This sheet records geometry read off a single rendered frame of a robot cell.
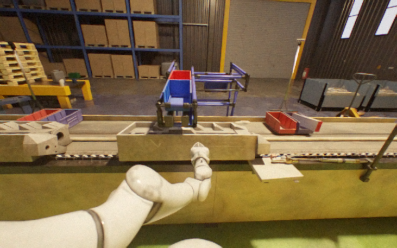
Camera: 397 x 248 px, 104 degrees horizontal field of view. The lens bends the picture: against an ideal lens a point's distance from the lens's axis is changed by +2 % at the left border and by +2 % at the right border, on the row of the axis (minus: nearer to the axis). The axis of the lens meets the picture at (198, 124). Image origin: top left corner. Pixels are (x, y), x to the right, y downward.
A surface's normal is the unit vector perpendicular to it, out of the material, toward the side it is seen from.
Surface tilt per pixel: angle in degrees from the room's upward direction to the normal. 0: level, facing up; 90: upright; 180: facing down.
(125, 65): 90
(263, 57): 90
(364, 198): 90
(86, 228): 49
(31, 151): 71
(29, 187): 90
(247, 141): 80
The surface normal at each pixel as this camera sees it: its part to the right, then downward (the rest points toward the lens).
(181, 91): 0.05, 0.48
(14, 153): 0.06, 0.26
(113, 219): 0.72, -0.69
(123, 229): 0.89, -0.41
